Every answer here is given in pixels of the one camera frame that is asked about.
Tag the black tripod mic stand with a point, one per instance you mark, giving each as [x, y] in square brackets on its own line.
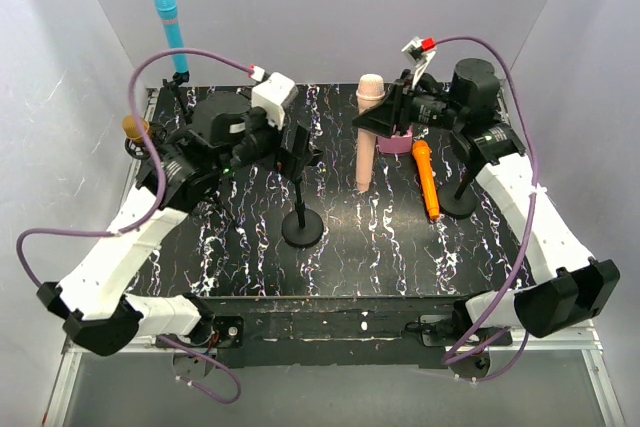
[174, 85]

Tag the pink microphone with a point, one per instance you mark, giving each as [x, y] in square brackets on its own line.
[369, 94]

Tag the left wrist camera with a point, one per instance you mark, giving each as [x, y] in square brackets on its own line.
[272, 93]

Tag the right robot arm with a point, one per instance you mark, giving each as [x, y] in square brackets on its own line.
[570, 284]

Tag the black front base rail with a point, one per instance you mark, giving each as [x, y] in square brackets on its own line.
[323, 331]

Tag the gold microphone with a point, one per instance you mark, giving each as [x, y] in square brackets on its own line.
[131, 129]

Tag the pink metronome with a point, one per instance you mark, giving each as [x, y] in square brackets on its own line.
[397, 144]

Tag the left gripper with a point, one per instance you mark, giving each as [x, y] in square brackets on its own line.
[298, 148]

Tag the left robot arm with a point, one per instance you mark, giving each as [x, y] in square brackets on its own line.
[224, 134]

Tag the black round-base mic stand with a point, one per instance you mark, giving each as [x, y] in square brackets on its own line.
[302, 227]

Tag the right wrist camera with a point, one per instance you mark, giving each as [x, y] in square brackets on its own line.
[420, 52]

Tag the orange microphone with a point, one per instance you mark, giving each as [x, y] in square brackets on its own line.
[422, 156]

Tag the blue microphone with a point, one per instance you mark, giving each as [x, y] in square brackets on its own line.
[167, 11]

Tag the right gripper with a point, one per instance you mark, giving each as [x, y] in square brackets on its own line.
[396, 107]

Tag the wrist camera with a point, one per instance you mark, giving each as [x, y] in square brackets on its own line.
[272, 93]
[420, 52]

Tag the shock-mount tripod mic stand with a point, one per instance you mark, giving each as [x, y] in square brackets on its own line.
[138, 151]

